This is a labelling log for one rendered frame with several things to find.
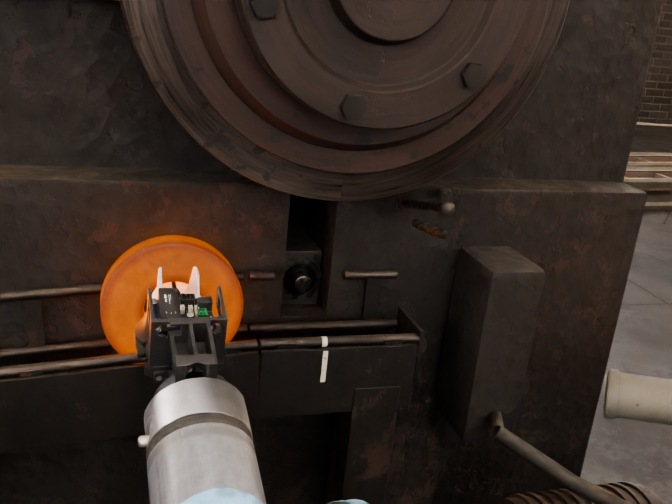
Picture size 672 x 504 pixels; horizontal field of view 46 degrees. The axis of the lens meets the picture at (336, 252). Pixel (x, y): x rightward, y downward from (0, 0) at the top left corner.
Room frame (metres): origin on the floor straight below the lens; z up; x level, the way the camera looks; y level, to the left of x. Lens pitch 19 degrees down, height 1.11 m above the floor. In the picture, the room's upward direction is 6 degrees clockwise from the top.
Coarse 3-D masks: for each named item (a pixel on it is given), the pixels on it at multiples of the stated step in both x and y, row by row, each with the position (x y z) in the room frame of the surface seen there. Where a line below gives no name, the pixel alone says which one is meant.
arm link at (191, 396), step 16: (176, 384) 0.59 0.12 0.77; (192, 384) 0.59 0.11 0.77; (208, 384) 0.59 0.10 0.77; (224, 384) 0.60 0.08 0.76; (160, 400) 0.58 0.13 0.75; (176, 400) 0.58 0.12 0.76; (192, 400) 0.57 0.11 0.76; (208, 400) 0.58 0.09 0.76; (224, 400) 0.58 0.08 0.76; (240, 400) 0.60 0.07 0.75; (144, 416) 0.59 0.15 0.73; (160, 416) 0.57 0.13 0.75; (176, 416) 0.56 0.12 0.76; (240, 416) 0.58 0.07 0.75
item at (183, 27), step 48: (192, 0) 0.74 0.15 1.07; (192, 48) 0.75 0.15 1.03; (240, 48) 0.74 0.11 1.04; (528, 48) 0.86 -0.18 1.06; (240, 96) 0.76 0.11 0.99; (288, 96) 0.76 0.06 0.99; (480, 96) 0.85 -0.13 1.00; (288, 144) 0.78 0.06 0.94; (336, 144) 0.78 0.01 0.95; (384, 144) 0.79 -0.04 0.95; (432, 144) 0.83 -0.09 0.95
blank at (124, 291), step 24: (168, 240) 0.80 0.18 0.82; (192, 240) 0.81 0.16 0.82; (120, 264) 0.78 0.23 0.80; (144, 264) 0.78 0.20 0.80; (168, 264) 0.79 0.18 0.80; (192, 264) 0.80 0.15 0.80; (216, 264) 0.81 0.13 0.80; (120, 288) 0.77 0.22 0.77; (144, 288) 0.78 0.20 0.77; (216, 288) 0.80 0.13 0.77; (240, 288) 0.81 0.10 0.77; (120, 312) 0.77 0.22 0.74; (144, 312) 0.80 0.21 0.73; (216, 312) 0.80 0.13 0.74; (240, 312) 0.81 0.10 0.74; (120, 336) 0.77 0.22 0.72
